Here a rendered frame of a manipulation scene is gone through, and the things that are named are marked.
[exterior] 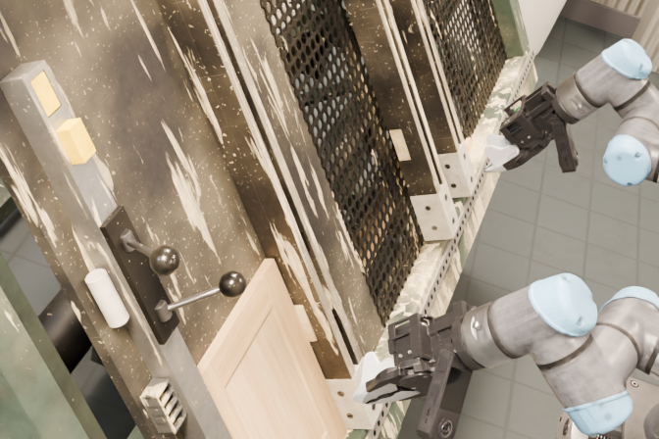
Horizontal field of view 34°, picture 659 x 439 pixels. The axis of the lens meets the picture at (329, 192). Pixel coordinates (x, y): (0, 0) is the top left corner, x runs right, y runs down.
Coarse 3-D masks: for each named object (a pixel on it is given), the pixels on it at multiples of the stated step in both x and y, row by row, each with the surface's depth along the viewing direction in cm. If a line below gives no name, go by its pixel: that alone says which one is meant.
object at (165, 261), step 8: (128, 232) 142; (128, 240) 142; (128, 248) 142; (136, 248) 140; (144, 248) 138; (160, 248) 134; (168, 248) 134; (152, 256) 134; (160, 256) 133; (168, 256) 133; (176, 256) 134; (152, 264) 134; (160, 264) 133; (168, 264) 133; (176, 264) 134; (160, 272) 134; (168, 272) 134
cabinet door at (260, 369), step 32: (256, 288) 177; (256, 320) 176; (288, 320) 186; (224, 352) 167; (256, 352) 176; (288, 352) 186; (224, 384) 166; (256, 384) 175; (288, 384) 185; (320, 384) 194; (224, 416) 166; (256, 416) 175; (288, 416) 184; (320, 416) 193
